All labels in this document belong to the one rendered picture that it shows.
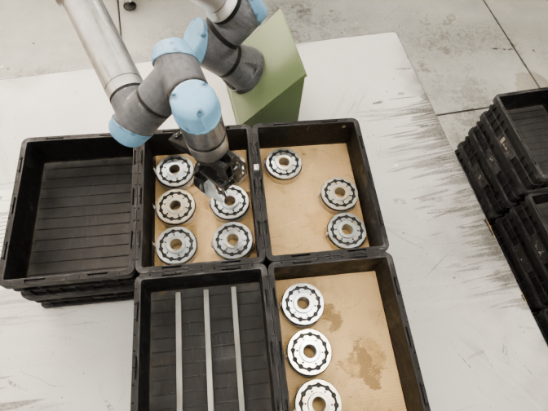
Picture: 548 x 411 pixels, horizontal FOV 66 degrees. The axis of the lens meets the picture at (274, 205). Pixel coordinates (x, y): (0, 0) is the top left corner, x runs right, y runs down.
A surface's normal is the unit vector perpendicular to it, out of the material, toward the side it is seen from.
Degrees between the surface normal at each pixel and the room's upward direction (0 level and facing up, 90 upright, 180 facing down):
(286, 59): 44
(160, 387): 0
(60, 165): 0
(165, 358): 0
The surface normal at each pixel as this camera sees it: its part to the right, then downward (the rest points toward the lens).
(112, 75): -0.18, -0.16
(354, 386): 0.05, -0.45
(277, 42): -0.63, -0.18
